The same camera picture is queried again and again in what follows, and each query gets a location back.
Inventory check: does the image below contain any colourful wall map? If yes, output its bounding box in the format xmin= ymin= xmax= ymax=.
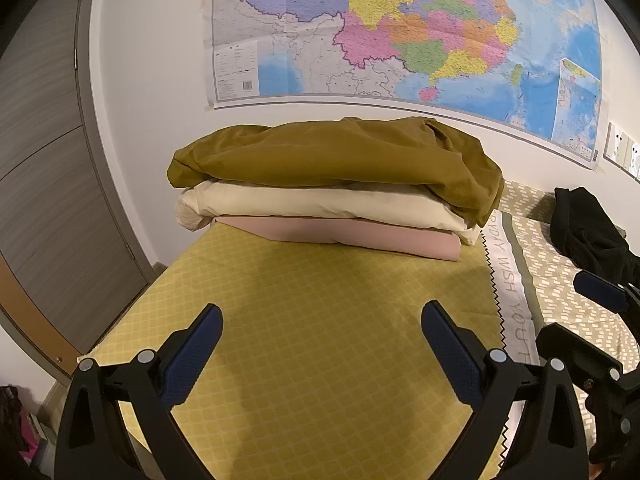
xmin=202 ymin=0 xmax=608 ymax=171

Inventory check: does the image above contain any patterned bed cover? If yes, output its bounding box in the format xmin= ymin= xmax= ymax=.
xmin=77 ymin=180 xmax=640 ymax=480

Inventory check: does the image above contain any dark bag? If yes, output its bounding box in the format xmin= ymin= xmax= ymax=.
xmin=0 ymin=385 xmax=32 ymax=463

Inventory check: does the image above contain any black garment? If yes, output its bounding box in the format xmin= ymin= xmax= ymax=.
xmin=550 ymin=186 xmax=640 ymax=286

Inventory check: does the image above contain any grey wardrobe door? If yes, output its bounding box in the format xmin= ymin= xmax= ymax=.
xmin=0 ymin=0 xmax=166 ymax=378

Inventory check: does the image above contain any pink folded garment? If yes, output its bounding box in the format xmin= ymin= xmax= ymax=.
xmin=212 ymin=215 xmax=462 ymax=262

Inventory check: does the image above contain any white wall socket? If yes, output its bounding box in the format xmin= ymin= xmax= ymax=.
xmin=604 ymin=122 xmax=630 ymax=163
xmin=625 ymin=140 xmax=640 ymax=182

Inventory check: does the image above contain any cream folded garment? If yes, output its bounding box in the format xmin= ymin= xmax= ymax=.
xmin=177 ymin=180 xmax=481 ymax=247

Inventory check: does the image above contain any olive green jacket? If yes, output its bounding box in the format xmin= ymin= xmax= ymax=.
xmin=167 ymin=116 xmax=505 ymax=227

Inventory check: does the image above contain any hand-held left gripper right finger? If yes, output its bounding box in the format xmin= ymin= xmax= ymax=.
xmin=421 ymin=301 xmax=587 ymax=480

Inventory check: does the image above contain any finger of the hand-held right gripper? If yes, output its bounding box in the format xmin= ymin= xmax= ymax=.
xmin=535 ymin=322 xmax=624 ymax=387
xmin=573 ymin=270 xmax=640 ymax=314

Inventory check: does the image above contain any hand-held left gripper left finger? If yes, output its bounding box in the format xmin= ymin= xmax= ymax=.
xmin=54 ymin=303 xmax=224 ymax=480

